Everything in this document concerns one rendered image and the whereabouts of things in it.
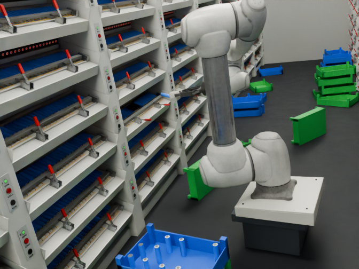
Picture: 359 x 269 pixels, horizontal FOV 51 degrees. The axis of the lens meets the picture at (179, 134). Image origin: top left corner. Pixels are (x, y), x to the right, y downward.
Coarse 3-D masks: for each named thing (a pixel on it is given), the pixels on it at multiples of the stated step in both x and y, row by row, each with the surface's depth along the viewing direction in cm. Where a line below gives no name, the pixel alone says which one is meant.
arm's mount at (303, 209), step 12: (300, 180) 177; (312, 180) 175; (252, 192) 174; (300, 192) 166; (312, 192) 164; (240, 204) 165; (252, 204) 163; (264, 204) 162; (276, 204) 160; (288, 204) 158; (300, 204) 156; (312, 204) 155; (240, 216) 164; (252, 216) 162; (264, 216) 159; (276, 216) 157; (288, 216) 154; (300, 216) 152; (312, 216) 149
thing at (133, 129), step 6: (150, 90) 242; (156, 90) 241; (162, 90) 239; (162, 96) 239; (132, 102) 225; (162, 102) 235; (168, 102) 237; (138, 108) 220; (156, 108) 225; (162, 108) 229; (144, 114) 214; (150, 114) 216; (156, 114) 221; (126, 126) 197; (132, 126) 199; (138, 126) 200; (144, 126) 209; (126, 132) 187; (132, 132) 195; (138, 132) 203
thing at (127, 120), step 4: (160, 96) 237; (152, 100) 228; (156, 100) 230; (148, 104) 222; (152, 104) 226; (144, 108) 216; (136, 112) 209; (140, 112) 211; (132, 116) 204; (136, 116) 208; (124, 120) 198; (128, 120) 199; (124, 124) 196
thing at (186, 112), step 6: (192, 96) 297; (198, 96) 304; (204, 96) 307; (180, 102) 281; (186, 102) 283; (192, 102) 290; (198, 102) 292; (204, 102) 305; (180, 108) 271; (186, 108) 278; (192, 108) 282; (198, 108) 291; (180, 114) 266; (186, 114) 270; (192, 114) 279; (180, 120) 254; (186, 120) 268
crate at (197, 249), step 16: (144, 240) 132; (160, 240) 135; (176, 240) 131; (192, 240) 127; (208, 240) 124; (224, 240) 118; (176, 256) 127; (192, 256) 125; (208, 256) 124; (224, 256) 119
